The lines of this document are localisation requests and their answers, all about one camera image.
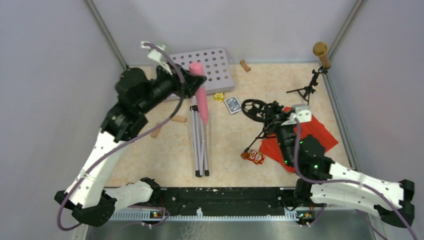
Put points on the yellow owl toy block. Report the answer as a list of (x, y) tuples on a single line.
[(219, 96)]

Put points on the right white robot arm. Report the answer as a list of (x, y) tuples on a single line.
[(325, 181)]

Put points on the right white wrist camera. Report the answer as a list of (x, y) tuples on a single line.
[(302, 111)]

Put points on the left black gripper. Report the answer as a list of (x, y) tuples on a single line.
[(187, 88)]

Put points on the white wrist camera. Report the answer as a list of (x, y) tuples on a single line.
[(302, 111), (157, 57)]

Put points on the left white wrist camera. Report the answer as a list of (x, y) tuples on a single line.
[(157, 57)]

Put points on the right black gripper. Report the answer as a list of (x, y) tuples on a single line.
[(280, 118)]

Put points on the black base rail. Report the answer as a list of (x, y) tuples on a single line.
[(228, 201)]

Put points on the lilac music stand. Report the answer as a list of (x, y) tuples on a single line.
[(214, 65)]

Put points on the tan wooden block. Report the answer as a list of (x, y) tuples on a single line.
[(245, 66)]

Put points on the pink microphone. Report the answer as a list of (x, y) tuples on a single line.
[(196, 68)]

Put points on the red owl toy block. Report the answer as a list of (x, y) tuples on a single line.
[(256, 157)]

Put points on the red sheet music page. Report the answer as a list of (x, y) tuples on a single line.
[(270, 148), (316, 129)]

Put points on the black tall microphone tripod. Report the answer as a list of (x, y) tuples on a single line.
[(306, 91)]

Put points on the blue playing card box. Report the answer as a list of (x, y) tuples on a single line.
[(233, 105)]

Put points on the beige wooden peg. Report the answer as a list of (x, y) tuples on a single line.
[(154, 134), (179, 119)]

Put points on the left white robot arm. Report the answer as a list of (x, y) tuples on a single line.
[(89, 200)]

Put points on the brown wooden cylinder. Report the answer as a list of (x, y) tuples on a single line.
[(245, 155)]

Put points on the gold microphone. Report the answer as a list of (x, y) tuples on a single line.
[(320, 50)]

